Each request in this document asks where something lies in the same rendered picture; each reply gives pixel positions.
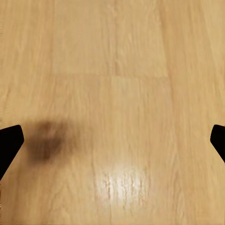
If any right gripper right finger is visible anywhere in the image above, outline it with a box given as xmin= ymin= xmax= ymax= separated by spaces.
xmin=210 ymin=124 xmax=225 ymax=162

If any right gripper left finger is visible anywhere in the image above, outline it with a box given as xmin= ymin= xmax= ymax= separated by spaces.
xmin=0 ymin=125 xmax=24 ymax=181

